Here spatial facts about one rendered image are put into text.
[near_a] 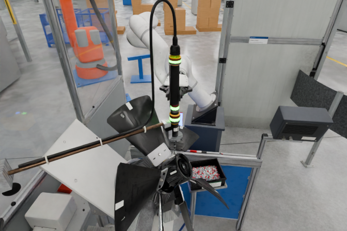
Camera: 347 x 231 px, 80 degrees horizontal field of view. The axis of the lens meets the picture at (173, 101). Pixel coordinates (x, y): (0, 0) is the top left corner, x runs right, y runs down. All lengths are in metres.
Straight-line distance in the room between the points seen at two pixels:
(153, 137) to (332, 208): 2.14
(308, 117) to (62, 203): 1.34
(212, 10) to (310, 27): 6.51
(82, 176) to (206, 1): 8.39
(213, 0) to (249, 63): 6.41
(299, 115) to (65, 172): 1.18
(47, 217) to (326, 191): 2.50
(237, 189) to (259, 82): 1.52
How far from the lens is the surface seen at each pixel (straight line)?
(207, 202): 1.91
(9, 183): 0.82
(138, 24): 1.15
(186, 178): 0.88
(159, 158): 0.92
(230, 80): 2.77
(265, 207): 2.41
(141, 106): 0.91
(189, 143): 1.08
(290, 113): 1.34
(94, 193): 0.93
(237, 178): 1.68
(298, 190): 2.68
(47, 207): 1.25
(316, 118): 1.38
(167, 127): 0.85
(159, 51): 1.05
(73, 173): 0.90
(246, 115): 3.08
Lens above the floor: 1.90
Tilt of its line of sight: 31 degrees down
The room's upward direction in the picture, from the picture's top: straight up
